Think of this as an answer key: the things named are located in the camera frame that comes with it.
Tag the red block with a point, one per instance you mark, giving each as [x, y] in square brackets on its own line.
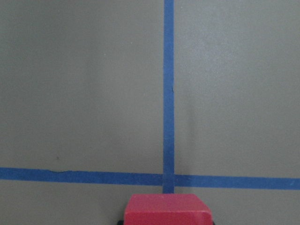
[167, 209]

